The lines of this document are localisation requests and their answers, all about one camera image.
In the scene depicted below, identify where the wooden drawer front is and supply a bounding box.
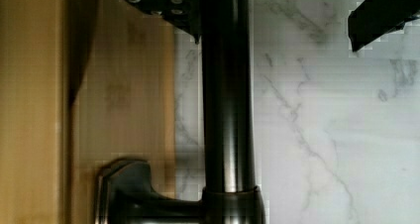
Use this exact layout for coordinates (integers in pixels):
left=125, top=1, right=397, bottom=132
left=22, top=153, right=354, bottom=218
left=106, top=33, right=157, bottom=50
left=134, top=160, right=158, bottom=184
left=66, top=0, right=175, bottom=224

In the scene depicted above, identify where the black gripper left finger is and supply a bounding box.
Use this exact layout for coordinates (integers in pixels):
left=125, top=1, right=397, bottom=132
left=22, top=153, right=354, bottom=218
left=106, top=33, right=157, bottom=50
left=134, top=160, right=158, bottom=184
left=125, top=0, right=201, bottom=44

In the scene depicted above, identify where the wooden drawer box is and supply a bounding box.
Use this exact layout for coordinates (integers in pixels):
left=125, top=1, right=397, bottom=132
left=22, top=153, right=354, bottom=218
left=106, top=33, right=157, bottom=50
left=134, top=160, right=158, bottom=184
left=0, top=0, right=100, bottom=224

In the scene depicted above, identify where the dark metal drawer handle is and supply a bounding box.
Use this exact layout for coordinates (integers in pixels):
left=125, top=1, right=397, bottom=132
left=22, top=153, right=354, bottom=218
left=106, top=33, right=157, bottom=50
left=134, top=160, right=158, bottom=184
left=94, top=0, right=265, bottom=224

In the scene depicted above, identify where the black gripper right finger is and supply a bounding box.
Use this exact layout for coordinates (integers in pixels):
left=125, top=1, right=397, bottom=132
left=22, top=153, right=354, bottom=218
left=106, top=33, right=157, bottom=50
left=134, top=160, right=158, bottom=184
left=348, top=0, right=420, bottom=52

